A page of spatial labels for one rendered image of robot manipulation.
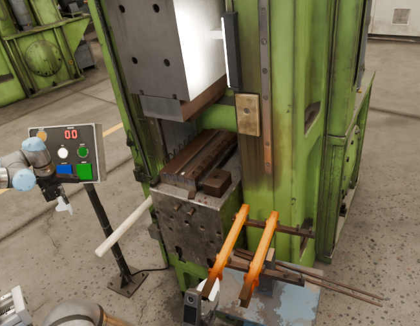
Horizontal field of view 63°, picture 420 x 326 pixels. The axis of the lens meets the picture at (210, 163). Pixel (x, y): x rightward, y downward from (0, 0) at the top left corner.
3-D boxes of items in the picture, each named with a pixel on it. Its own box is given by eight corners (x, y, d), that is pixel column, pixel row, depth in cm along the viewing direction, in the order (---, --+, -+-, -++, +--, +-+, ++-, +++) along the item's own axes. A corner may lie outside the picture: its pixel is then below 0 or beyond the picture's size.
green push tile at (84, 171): (92, 179, 160) (90, 163, 160) (77, 180, 161) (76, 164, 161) (94, 178, 162) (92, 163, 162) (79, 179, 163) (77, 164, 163)
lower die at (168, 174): (196, 192, 153) (194, 177, 148) (161, 182, 162) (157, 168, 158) (238, 145, 181) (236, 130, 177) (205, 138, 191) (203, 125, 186)
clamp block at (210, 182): (220, 199, 147) (218, 187, 144) (203, 194, 151) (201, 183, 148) (232, 182, 155) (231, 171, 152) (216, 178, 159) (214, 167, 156)
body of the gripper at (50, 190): (44, 195, 149) (32, 173, 142) (63, 186, 152) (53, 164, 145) (48, 204, 143) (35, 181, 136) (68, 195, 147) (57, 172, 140)
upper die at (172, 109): (183, 122, 133) (179, 99, 128) (144, 116, 142) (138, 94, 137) (232, 81, 161) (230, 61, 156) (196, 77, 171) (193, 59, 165)
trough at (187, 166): (185, 177, 151) (184, 174, 150) (175, 174, 154) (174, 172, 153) (228, 131, 180) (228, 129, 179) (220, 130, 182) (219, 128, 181)
